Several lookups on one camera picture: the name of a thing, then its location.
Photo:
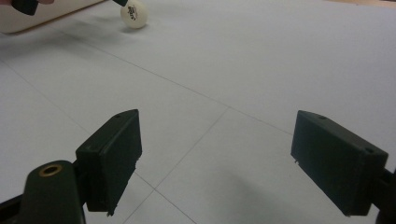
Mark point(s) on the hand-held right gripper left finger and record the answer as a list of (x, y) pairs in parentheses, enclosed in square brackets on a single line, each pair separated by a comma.
[(112, 155)]

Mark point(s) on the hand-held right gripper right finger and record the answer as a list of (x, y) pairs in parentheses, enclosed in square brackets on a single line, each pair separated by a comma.
[(336, 158)]

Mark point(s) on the white ping pong ball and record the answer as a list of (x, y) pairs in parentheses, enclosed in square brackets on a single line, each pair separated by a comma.
[(134, 17)]

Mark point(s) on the white plastic bin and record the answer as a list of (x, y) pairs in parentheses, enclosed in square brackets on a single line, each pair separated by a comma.
[(46, 18)]

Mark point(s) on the wooden table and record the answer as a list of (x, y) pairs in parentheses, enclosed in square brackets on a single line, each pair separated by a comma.
[(364, 2)]

